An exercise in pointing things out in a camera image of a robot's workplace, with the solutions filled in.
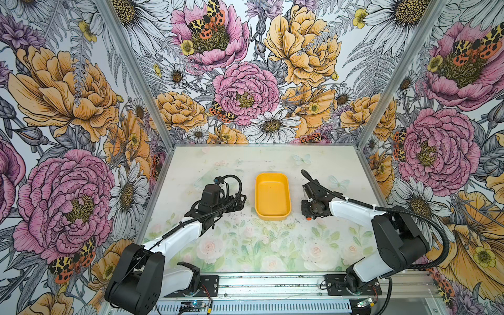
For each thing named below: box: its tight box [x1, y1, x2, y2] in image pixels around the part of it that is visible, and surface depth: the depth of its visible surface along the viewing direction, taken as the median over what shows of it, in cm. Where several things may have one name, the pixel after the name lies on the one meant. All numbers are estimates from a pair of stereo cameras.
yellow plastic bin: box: [254, 172, 293, 222], surface depth 101 cm
